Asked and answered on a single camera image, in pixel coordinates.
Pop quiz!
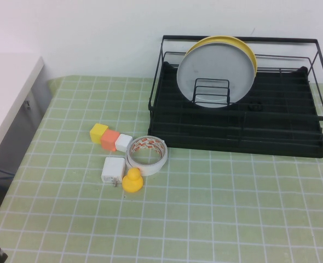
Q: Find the grey round plate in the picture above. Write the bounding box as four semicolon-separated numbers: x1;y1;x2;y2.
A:
176;41;256;110

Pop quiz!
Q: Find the yellow round plate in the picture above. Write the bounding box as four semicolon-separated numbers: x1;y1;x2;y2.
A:
187;35;258;78

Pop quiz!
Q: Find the white tape roll red print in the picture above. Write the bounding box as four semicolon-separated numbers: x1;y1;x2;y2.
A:
125;135;169;176

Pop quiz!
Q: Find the white cube block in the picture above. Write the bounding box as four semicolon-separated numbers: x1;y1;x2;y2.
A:
114;133;134;153

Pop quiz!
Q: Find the orange cube block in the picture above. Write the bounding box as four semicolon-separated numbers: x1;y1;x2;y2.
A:
100;129;121;153

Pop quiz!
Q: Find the yellow rubber duck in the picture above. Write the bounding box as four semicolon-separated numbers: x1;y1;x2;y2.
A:
122;167;144;194

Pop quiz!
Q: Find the white plug charger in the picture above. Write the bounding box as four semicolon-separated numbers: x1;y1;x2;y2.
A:
100;156;126;188

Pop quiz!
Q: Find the yellow cube block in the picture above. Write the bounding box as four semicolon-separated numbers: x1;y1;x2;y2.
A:
89;123;108;145

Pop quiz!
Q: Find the green checkered tablecloth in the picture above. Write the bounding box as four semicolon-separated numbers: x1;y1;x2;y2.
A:
0;74;323;263

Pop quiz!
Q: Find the black plastic drain tray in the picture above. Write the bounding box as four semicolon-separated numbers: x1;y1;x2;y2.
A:
148;61;323;159

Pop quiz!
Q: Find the white side cabinet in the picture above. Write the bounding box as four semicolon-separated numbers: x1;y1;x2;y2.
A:
0;53;54;178

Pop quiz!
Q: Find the black wire dish rack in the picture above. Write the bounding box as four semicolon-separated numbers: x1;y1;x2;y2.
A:
147;35;323;145

